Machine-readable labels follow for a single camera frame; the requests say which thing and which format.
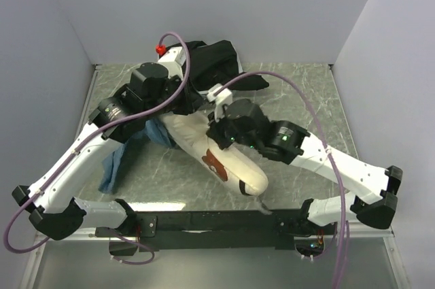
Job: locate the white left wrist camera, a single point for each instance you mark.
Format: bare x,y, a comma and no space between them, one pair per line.
175,54

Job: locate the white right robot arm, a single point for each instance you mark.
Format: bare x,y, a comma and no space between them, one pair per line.
371,192

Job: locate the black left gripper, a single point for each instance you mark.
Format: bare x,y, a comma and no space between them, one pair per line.
192,100

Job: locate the blue fabric pillowcase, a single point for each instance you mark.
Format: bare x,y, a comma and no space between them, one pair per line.
153,134

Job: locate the white plastic basket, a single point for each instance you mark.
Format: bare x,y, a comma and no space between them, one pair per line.
223,73

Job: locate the aluminium frame rail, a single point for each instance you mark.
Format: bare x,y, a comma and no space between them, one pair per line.
163,89

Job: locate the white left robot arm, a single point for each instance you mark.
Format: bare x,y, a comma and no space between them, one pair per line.
54,210

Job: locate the black cloth in basket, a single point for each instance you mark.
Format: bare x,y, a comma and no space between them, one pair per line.
210,65

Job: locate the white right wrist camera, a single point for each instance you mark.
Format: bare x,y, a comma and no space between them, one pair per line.
220,97

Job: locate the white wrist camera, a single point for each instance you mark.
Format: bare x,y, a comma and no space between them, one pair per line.
175,54
220,97

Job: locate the cream white pillow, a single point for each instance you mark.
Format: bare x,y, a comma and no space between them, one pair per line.
230,166

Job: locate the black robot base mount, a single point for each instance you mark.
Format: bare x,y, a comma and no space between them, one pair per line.
188,230

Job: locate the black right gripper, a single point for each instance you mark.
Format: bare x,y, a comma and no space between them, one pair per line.
215,130

